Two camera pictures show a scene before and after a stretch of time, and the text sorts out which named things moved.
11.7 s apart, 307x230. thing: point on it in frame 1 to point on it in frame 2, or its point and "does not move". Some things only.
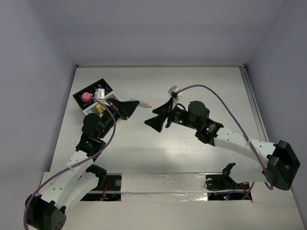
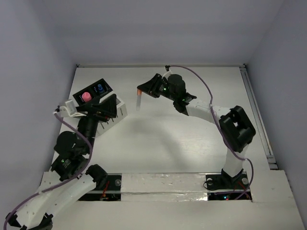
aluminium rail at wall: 254,104 does not move
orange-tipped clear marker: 141,104 to 138,99
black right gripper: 157,121 to 150,86
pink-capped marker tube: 86,97 does not move
